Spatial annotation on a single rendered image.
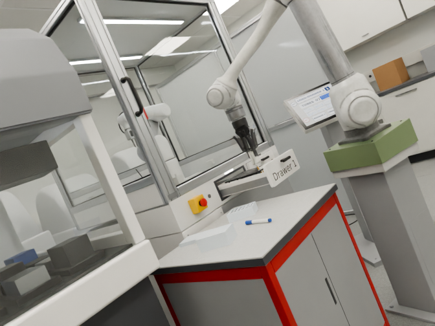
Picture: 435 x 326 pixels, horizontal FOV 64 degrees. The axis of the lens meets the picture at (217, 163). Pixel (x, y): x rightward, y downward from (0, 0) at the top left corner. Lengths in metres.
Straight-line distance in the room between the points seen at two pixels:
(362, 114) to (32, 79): 1.13
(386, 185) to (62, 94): 1.33
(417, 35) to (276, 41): 2.17
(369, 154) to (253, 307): 0.82
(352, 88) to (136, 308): 1.11
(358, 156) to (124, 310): 1.12
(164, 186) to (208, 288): 0.54
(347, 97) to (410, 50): 3.66
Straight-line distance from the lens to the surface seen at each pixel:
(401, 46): 5.09
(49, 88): 1.17
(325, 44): 1.49
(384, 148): 1.61
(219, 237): 1.25
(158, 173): 1.59
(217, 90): 1.49
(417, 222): 1.81
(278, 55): 3.40
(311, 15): 1.50
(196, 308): 1.37
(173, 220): 1.61
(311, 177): 3.50
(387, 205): 1.73
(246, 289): 1.15
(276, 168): 1.66
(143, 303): 1.26
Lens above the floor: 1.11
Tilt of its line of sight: 3 degrees down
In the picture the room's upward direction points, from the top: 23 degrees counter-clockwise
